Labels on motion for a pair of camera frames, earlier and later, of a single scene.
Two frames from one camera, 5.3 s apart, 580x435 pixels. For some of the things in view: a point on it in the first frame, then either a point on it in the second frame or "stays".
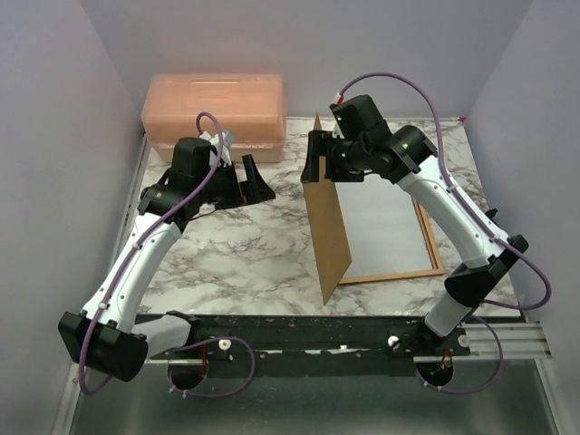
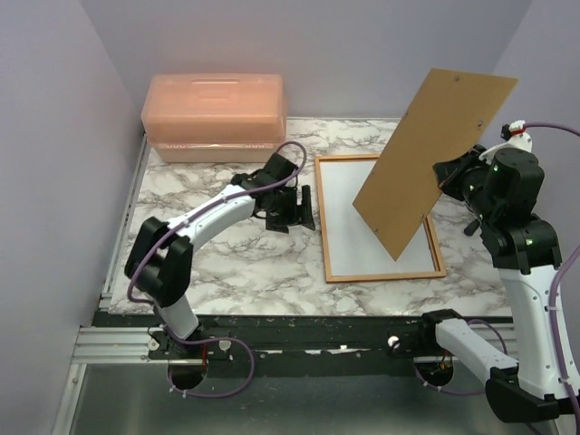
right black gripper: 321,144 to 449,172
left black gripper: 254,190 to 294,216
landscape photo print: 381,226 stays
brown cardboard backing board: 332,252 to 445,117
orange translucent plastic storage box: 250,109 stays
